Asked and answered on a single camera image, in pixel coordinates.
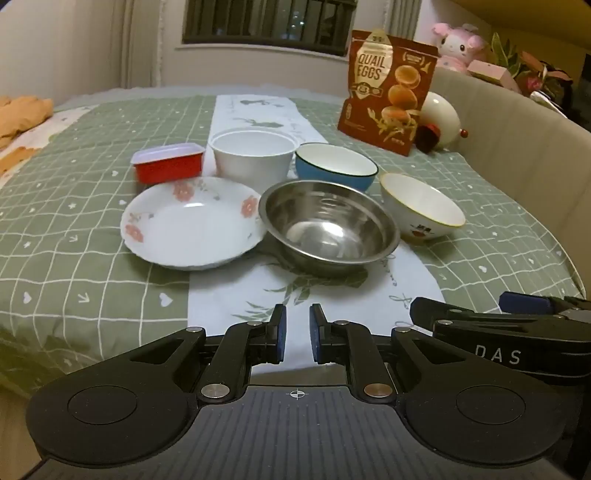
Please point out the white printed table runner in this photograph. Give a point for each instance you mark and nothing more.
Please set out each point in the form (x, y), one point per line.
(258, 110)

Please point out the barred window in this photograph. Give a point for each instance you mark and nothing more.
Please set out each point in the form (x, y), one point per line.
(268, 23)

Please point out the beige sofa back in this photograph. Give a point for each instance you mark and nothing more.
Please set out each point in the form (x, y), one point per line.
(508, 161)

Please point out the floral white plate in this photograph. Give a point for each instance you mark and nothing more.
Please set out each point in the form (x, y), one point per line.
(194, 230)

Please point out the pink box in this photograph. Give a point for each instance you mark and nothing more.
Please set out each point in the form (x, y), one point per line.
(491, 74)

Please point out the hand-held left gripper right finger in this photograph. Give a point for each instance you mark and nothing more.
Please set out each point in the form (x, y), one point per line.
(316, 337)

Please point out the stainless steel bowl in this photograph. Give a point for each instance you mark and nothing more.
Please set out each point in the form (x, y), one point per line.
(323, 230)

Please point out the white plastic bowl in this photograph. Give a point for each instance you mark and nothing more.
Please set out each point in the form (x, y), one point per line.
(249, 161)

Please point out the brown snack bag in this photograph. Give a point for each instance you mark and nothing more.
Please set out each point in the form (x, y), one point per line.
(383, 92)

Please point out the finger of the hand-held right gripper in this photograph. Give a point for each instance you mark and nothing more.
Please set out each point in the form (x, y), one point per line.
(429, 311)
(526, 302)

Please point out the white curtain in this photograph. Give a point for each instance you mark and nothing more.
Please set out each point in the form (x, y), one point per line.
(138, 41)

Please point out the white patterned sheet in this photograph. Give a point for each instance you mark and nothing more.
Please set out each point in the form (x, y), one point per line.
(27, 147)

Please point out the blue enamel bowl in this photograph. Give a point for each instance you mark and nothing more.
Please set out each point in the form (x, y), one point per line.
(323, 177)

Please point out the green checked tablecloth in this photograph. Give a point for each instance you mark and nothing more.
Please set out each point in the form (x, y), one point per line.
(92, 277)

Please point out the white egg-shaped ornament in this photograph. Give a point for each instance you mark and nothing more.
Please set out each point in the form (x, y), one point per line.
(441, 115)

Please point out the cream ceramic bowl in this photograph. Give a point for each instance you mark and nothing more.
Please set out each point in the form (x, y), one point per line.
(415, 205)

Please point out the red rectangular container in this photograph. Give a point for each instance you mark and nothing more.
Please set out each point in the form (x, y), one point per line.
(166, 168)

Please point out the orange cloth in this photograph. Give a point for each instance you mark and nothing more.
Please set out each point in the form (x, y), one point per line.
(23, 115)

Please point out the pink plush toy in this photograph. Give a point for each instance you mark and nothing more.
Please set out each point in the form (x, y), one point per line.
(459, 46)

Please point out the potted plant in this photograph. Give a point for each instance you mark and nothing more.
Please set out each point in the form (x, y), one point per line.
(535, 69)

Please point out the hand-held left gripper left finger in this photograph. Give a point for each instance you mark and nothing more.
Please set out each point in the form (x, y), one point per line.
(280, 337)

